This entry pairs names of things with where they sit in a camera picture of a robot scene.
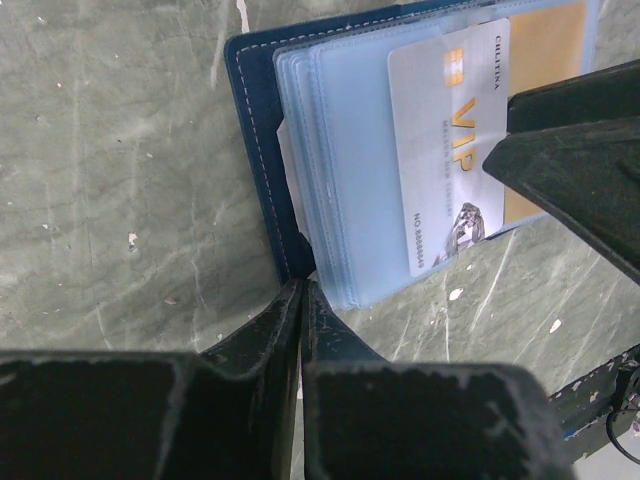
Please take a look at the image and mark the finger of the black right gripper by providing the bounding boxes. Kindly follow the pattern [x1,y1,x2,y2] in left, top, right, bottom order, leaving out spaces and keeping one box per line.
[507,60,639,144]
[483,122,639,282]

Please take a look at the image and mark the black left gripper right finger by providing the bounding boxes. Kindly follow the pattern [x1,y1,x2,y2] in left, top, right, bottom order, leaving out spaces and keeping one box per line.
[301,281,574,479]

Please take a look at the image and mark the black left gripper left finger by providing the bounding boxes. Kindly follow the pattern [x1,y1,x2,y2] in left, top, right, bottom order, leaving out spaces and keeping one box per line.
[1,281,303,479]

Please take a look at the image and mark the gold credit card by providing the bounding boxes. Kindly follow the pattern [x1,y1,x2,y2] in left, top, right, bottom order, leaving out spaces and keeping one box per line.
[502,0,589,226]

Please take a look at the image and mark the silver VIP credit card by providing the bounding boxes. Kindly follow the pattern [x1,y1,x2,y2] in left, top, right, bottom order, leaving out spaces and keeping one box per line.
[387,18,511,277]

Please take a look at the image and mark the blue leather card holder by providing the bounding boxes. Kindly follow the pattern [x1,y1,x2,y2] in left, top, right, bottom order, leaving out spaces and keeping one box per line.
[225,1,598,309]

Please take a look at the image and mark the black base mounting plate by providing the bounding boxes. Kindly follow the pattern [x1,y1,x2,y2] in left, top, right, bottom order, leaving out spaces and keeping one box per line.
[550,346,639,461]

